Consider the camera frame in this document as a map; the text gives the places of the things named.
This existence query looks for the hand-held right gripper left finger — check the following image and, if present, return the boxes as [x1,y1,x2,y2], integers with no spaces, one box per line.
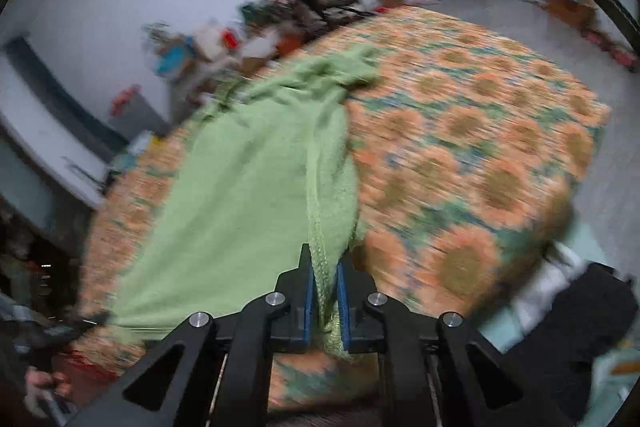
[65,244,317,427]

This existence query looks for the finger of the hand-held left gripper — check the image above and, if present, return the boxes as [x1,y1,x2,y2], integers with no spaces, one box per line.
[65,313,110,337]

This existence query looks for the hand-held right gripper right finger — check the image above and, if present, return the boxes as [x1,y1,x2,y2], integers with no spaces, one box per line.
[336,256,572,427]

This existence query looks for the person's left hand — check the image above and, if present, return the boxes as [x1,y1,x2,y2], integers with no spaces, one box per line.
[24,368,74,419]

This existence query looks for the white ledge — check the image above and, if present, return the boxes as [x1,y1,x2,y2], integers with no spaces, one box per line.
[0,36,128,208]

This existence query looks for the red cloth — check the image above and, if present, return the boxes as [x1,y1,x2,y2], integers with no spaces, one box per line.
[52,346,128,384]

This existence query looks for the white cloth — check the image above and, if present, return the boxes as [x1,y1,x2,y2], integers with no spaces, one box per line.
[514,244,587,329]

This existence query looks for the sunflower print blanket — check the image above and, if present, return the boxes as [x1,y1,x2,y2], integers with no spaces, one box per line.
[75,7,612,410]

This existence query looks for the cardboard box with teal bag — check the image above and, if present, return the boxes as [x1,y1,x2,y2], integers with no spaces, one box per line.
[154,38,200,78]

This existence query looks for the red item on cabinet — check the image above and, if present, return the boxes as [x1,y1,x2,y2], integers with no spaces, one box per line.
[110,85,144,116]

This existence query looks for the small potted plant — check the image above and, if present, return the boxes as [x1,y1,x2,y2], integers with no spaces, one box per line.
[142,22,175,54]

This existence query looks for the grey cabinet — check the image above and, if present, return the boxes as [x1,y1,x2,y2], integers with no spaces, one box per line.
[106,94,172,144]

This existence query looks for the open cardboard box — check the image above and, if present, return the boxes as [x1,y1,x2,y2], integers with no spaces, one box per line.
[541,0,599,30]

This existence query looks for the thin metal bar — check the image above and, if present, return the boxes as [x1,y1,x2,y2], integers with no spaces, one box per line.
[62,156,105,184]

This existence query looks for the person's black pants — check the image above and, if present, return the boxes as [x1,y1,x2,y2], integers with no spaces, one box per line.
[502,263,640,424]

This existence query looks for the pile of household clutter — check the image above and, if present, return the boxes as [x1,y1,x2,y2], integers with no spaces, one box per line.
[150,0,368,108]

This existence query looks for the green garment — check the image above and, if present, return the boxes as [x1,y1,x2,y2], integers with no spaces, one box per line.
[111,46,386,360]

